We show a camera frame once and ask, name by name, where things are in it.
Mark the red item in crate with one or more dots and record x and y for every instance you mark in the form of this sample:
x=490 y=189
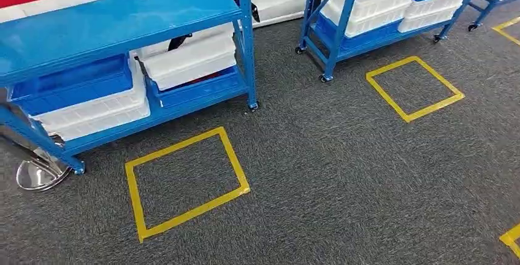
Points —
x=205 y=78

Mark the blue metal shelving rack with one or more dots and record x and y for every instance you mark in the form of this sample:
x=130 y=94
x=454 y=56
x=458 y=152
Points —
x=339 y=35
x=483 y=13
x=101 y=23

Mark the yellow floor tape square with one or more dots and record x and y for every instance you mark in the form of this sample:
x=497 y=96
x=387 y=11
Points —
x=508 y=23
x=388 y=95
x=512 y=236

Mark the chrome barrier stanchion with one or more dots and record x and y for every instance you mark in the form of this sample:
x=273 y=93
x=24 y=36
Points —
x=40 y=175

